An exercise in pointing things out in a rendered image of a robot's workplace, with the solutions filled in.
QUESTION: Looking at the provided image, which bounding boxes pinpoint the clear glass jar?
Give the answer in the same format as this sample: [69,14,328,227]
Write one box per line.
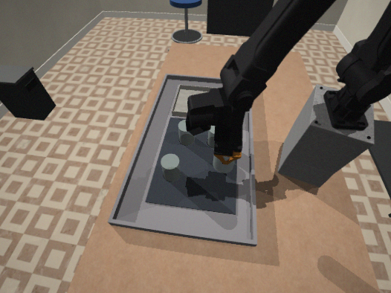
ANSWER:
[161,154,181,181]
[213,156,235,173]
[178,120,195,146]
[208,126,215,148]

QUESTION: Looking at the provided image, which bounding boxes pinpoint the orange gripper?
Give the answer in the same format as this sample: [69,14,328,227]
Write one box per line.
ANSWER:
[214,118,243,164]

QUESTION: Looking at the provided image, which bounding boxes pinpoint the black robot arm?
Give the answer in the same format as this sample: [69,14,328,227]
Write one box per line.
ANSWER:
[186,0,391,142]

